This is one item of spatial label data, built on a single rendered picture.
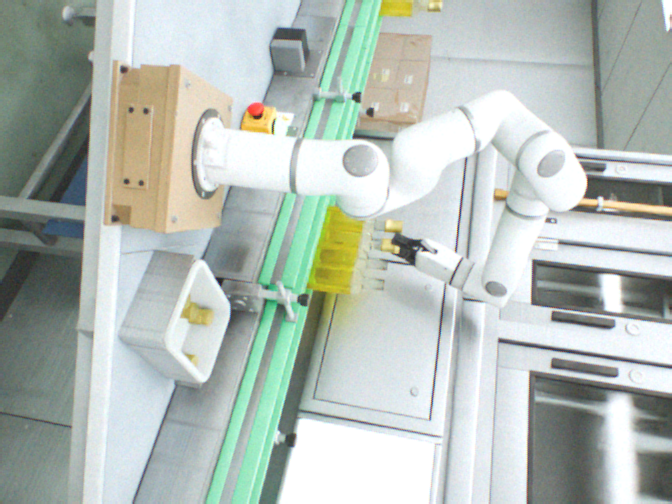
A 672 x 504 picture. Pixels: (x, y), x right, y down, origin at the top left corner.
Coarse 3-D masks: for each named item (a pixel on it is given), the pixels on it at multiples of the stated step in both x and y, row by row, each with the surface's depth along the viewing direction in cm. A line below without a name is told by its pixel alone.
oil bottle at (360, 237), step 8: (328, 224) 135; (328, 232) 134; (336, 232) 134; (344, 232) 134; (352, 232) 133; (360, 232) 133; (368, 232) 133; (320, 240) 133; (328, 240) 133; (336, 240) 133; (344, 240) 132; (352, 240) 132; (360, 240) 132; (368, 240) 132; (368, 248) 133
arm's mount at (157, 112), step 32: (128, 64) 82; (128, 96) 80; (160, 96) 79; (192, 96) 83; (224, 96) 97; (128, 128) 80; (160, 128) 79; (192, 128) 85; (224, 128) 98; (128, 160) 80; (160, 160) 80; (192, 160) 86; (128, 192) 81; (160, 192) 80; (192, 192) 88; (160, 224) 80; (192, 224) 90
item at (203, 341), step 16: (192, 272) 94; (208, 272) 100; (192, 288) 106; (208, 288) 105; (208, 304) 112; (224, 304) 111; (176, 320) 90; (224, 320) 113; (176, 336) 107; (192, 336) 111; (208, 336) 111; (176, 352) 92; (192, 352) 109; (208, 352) 109; (192, 368) 99; (208, 368) 107
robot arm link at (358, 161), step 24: (312, 144) 88; (336, 144) 88; (360, 144) 87; (312, 168) 87; (336, 168) 86; (360, 168) 85; (384, 168) 86; (312, 192) 89; (336, 192) 88; (360, 192) 86; (384, 192) 91
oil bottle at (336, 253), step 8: (320, 248) 131; (328, 248) 131; (336, 248) 131; (344, 248) 131; (352, 248) 131; (360, 248) 131; (320, 256) 130; (328, 256) 130; (336, 256) 130; (344, 256) 130; (352, 256) 129; (360, 256) 129; (368, 256) 131; (344, 264) 129; (352, 264) 129; (360, 264) 129
